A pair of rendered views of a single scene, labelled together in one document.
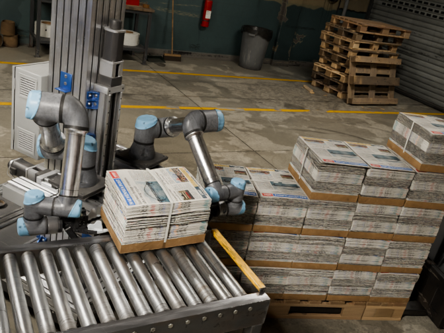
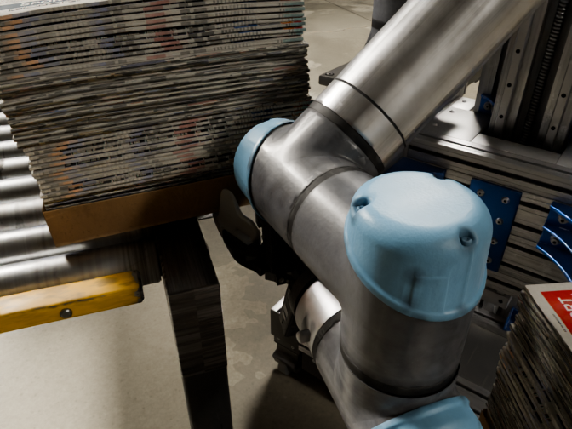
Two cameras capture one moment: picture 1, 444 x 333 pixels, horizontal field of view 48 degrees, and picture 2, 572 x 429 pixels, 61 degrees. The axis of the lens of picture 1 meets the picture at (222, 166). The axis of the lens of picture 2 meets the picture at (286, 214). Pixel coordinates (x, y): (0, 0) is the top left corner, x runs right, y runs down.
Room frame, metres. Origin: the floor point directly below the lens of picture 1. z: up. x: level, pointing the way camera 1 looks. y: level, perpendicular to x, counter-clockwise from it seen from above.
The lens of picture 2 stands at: (2.16, -0.32, 1.11)
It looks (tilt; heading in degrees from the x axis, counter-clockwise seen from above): 33 degrees down; 104
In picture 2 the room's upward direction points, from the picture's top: straight up
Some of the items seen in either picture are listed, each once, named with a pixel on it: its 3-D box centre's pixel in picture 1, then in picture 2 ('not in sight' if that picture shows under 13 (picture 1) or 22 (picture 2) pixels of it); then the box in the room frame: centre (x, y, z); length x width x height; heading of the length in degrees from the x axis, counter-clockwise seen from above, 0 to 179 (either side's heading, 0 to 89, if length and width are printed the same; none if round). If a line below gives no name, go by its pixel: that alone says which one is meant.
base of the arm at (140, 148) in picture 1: (143, 147); not in sight; (2.60, 0.47, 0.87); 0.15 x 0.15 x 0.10
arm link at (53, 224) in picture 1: (52, 224); not in sight; (1.72, 0.63, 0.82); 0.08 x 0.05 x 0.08; 32
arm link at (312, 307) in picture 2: (219, 209); (340, 317); (2.14, -0.03, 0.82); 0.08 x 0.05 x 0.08; 33
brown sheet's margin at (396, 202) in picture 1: (367, 185); not in sight; (2.74, -0.87, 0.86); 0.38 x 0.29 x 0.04; 17
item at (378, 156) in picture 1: (377, 155); not in sight; (2.72, -0.87, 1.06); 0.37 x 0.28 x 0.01; 17
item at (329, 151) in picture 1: (333, 150); not in sight; (2.64, -0.60, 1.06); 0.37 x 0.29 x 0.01; 16
